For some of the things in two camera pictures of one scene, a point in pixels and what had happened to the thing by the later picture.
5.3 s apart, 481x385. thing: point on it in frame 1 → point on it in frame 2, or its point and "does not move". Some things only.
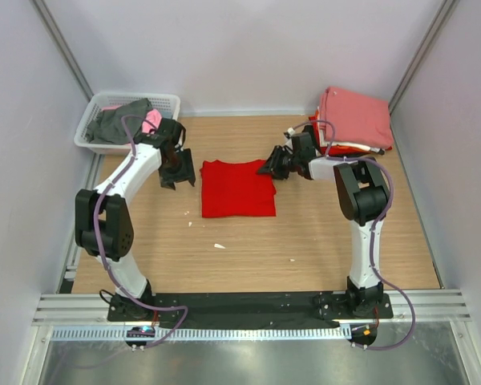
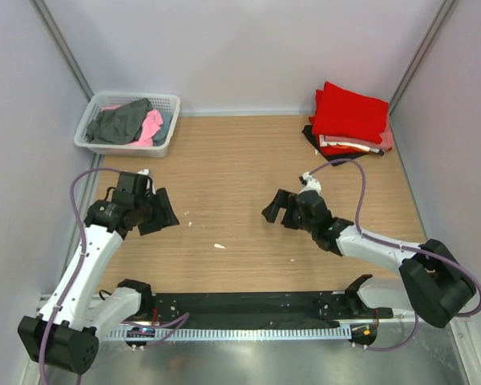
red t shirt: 236,190 → 339,112
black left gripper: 168,180 → 164,216
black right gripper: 272,165 → 283,199
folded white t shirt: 361,146 does not move
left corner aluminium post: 62,49 does not move
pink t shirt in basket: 151,119 does not move
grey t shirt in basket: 107,126 does not move
